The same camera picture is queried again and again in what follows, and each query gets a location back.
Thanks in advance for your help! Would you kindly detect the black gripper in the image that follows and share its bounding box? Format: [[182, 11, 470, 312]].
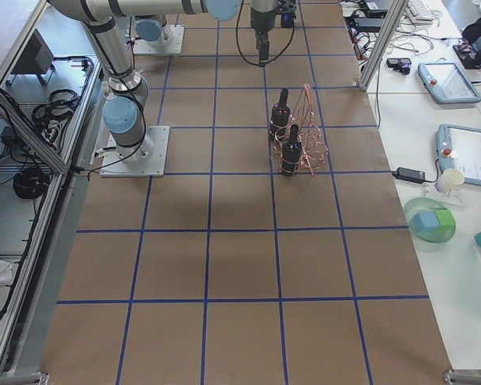
[[250, 8, 276, 49]]

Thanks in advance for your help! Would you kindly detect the dark wine bottle carried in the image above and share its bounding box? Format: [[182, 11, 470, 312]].
[[258, 38, 269, 63]]

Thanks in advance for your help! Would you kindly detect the dark wine bottle in basket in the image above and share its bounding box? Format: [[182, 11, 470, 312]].
[[281, 124, 302, 176]]

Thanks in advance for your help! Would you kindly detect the teach pendant far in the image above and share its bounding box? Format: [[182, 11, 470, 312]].
[[417, 62, 481, 104]]

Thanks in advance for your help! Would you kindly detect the teach pendant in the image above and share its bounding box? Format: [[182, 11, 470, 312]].
[[436, 124, 481, 186], [417, 62, 481, 104]]

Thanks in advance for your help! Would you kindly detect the black power adapter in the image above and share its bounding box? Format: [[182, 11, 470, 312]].
[[392, 167, 426, 184]]

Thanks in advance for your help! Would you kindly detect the paper cup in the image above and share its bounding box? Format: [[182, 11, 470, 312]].
[[435, 168, 464, 196]]

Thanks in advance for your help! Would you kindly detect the teach pendant near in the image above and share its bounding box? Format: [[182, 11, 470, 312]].
[[436, 124, 481, 186]]

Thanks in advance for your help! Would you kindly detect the green bowl with blocks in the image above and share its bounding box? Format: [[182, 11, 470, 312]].
[[403, 197, 456, 243]]

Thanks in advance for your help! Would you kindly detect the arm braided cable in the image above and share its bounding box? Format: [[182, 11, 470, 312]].
[[235, 0, 297, 68]]

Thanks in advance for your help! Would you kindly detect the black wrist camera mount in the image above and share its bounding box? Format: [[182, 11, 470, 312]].
[[279, 0, 296, 28]]

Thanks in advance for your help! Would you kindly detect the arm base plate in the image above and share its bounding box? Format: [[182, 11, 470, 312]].
[[134, 20, 184, 56], [99, 126, 170, 177]]

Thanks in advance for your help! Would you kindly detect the copper wire wine basket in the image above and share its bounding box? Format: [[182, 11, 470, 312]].
[[269, 83, 328, 176]]

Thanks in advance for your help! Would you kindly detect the aluminium frame post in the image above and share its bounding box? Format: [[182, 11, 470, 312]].
[[358, 0, 408, 91]]

